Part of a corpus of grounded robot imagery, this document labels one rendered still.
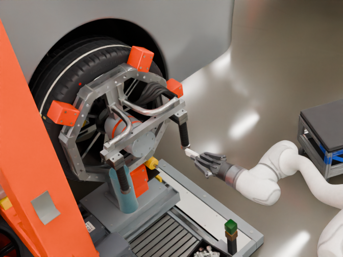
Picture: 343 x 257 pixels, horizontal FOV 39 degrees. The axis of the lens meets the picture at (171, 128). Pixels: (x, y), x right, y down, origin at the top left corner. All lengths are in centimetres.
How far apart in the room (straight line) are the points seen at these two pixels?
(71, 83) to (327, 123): 151
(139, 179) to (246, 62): 179
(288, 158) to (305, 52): 220
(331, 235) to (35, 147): 83
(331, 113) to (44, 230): 186
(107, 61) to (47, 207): 73
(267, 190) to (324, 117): 116
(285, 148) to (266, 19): 263
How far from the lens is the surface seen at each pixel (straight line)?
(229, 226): 196
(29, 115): 135
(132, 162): 230
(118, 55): 205
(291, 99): 352
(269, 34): 419
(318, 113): 291
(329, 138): 276
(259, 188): 181
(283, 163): 186
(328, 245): 132
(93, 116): 213
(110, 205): 267
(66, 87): 197
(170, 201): 272
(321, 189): 161
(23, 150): 139
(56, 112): 190
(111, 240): 231
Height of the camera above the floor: 227
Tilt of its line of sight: 43 degrees down
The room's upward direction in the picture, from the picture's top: 9 degrees counter-clockwise
